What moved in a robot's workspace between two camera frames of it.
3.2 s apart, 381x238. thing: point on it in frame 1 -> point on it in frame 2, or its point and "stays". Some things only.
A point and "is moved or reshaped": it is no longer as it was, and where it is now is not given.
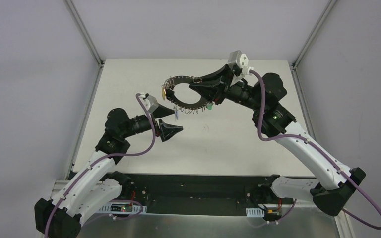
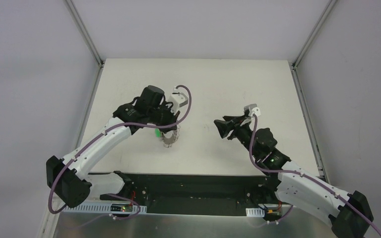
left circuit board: (121, 207) stays
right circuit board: (273, 213) stays
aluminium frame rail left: (85, 30) stays
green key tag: (209, 105) is moved or reshaped
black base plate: (158, 191) stays
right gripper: (225, 88) -> (235, 127)
